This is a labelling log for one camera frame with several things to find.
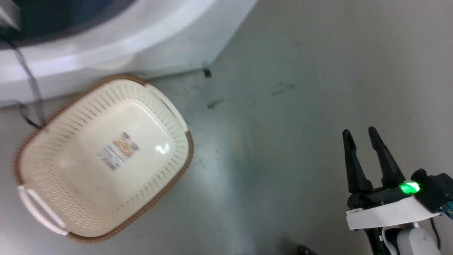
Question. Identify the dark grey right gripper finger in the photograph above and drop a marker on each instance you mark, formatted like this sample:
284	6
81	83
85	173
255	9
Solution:
387	163
355	170

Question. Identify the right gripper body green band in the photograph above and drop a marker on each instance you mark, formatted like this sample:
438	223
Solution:
393	209

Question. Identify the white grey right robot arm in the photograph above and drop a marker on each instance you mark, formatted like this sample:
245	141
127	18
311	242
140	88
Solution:
407	241

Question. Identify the black washing machine foot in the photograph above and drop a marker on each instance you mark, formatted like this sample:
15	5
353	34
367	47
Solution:
207	72

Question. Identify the cream plastic laundry basket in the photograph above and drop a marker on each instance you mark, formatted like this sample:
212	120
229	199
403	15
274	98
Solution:
88	170

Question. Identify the white washing machine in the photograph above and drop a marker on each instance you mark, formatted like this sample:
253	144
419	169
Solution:
116	39

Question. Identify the paper label sticker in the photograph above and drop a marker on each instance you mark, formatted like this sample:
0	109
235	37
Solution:
118	150

